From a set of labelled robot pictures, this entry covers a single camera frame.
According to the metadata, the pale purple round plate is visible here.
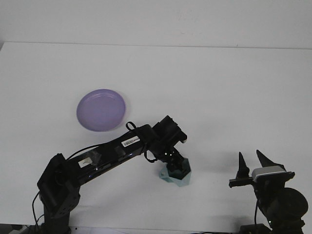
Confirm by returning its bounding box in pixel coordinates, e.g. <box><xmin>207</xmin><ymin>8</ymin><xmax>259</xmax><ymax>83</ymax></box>
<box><xmin>76</xmin><ymin>88</ymin><xmax>127</xmax><ymax>133</ymax></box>

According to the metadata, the pale blue hexagonal cup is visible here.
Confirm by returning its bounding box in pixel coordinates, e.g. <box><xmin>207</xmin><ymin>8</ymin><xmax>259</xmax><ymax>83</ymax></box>
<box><xmin>158</xmin><ymin>157</ymin><xmax>192</xmax><ymax>188</ymax></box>

